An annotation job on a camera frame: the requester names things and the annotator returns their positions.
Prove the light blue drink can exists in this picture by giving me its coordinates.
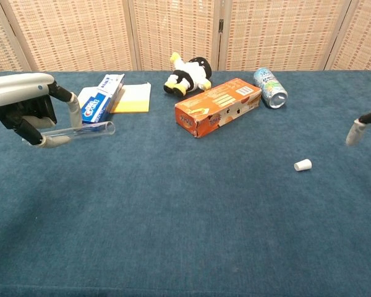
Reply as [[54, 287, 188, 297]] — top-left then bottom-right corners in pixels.
[[253, 67, 289, 110]]

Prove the blue white toothpaste box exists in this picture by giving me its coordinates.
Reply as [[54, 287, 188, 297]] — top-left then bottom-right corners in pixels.
[[77, 73, 126, 125]]

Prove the clear glass test tube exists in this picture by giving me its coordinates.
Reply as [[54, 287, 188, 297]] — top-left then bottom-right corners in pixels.
[[40, 121, 116, 140]]

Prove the black white plush doll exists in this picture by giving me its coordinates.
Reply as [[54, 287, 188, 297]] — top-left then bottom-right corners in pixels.
[[163, 51, 213, 97]]

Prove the white rubber stopper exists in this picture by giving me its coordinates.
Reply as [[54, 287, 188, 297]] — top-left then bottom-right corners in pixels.
[[294, 158, 313, 172]]

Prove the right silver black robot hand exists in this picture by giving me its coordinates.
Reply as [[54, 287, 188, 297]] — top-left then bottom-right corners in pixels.
[[345, 108, 371, 147]]

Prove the woven bamboo screen panel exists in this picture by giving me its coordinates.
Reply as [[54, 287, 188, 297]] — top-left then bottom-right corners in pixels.
[[128, 0, 228, 72], [0, 0, 139, 72], [324, 0, 371, 72], [218, 0, 353, 71], [0, 0, 32, 77]]

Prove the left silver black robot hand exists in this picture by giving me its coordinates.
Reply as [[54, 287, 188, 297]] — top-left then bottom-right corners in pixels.
[[0, 72, 83, 149]]

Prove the yellow white notepad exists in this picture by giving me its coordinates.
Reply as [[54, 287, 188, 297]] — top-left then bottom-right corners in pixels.
[[109, 82, 151, 114]]

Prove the orange cardboard box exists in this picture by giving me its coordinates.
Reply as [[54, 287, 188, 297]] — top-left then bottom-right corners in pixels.
[[174, 77, 263, 139]]

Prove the blue table cloth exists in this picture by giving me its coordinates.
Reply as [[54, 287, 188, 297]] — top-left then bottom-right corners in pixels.
[[0, 70, 371, 297]]

